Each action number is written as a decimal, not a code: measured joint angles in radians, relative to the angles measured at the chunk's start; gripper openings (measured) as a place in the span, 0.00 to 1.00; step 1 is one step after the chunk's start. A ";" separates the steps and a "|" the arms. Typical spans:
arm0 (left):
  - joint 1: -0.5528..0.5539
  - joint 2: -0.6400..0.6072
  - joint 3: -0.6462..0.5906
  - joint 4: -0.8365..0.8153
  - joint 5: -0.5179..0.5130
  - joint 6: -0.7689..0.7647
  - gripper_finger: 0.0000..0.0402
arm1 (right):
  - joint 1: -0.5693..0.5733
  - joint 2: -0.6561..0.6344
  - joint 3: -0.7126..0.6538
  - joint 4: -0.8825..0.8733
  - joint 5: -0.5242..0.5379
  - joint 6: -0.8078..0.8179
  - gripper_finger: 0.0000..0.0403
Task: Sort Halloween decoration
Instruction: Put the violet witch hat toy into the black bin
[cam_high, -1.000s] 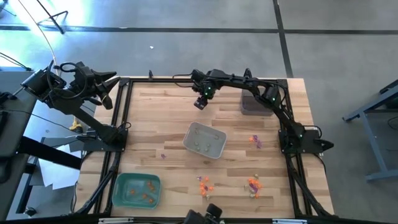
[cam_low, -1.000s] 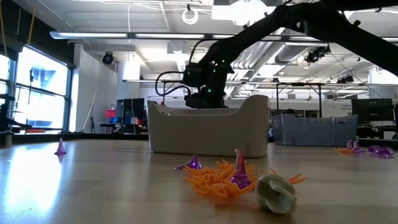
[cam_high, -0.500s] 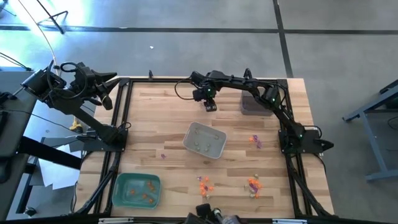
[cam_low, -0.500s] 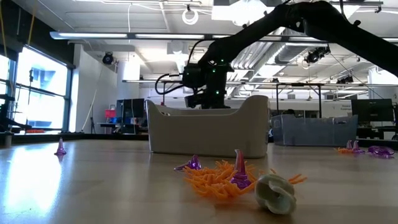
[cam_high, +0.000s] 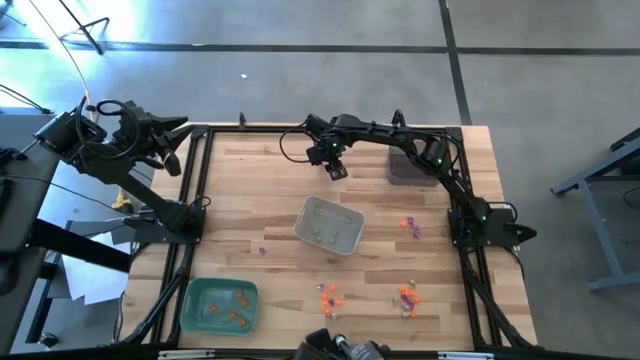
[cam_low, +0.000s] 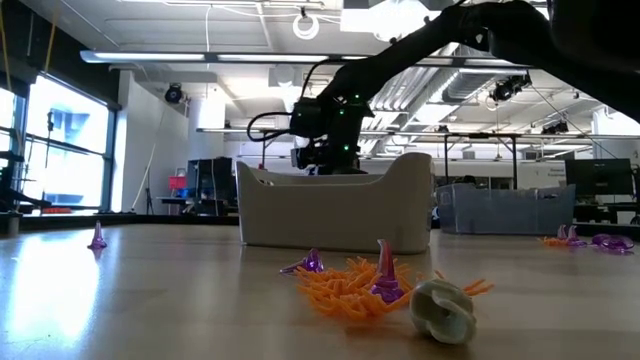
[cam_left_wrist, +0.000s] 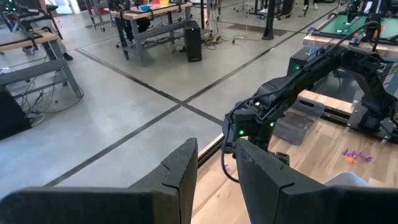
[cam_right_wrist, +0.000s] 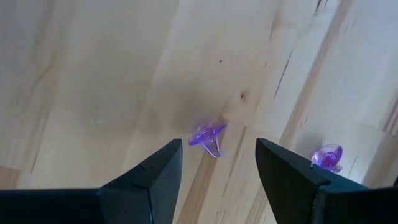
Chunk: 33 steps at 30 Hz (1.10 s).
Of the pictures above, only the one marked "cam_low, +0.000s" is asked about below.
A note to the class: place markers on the black ceiling spotlight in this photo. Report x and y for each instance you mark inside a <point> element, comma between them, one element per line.
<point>510,87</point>

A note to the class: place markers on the cluttered background desk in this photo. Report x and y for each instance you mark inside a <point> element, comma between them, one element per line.
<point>170,202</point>

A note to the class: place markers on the white plastic bin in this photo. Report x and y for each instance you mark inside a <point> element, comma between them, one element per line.
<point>335,215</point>

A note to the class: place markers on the black monitor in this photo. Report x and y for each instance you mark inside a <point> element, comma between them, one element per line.
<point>597,177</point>
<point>210,177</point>

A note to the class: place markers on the black light stand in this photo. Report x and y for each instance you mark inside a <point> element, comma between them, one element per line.
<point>49,120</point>

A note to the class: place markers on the black metal frame stand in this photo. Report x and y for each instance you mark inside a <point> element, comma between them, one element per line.
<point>475,135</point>

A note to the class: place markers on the white leaning pole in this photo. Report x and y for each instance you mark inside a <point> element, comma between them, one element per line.
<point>143,177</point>

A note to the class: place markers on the black ceiling speaker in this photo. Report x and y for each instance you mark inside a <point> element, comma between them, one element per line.
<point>173,93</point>

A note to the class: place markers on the red storage bin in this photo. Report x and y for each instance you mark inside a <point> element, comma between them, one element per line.
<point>176,182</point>

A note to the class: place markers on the translucent grey plastic bin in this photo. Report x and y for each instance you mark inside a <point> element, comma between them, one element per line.
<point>505,212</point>

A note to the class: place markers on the silver ventilation duct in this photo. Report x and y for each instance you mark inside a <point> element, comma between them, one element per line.
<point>465,85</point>

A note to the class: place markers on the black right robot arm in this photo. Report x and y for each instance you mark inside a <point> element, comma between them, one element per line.
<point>550,45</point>

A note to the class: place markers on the large window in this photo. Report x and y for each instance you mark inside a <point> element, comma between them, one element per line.
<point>65,125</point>

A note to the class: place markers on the person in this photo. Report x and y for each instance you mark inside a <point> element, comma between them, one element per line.
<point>467,179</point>

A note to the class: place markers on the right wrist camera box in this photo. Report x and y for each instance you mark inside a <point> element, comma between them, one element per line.
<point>307,157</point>

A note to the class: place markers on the long ceiling light bar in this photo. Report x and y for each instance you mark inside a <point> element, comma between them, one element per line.
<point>140,56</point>

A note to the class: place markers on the black equipment rack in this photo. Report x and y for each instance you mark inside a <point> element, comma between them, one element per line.
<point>7,200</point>

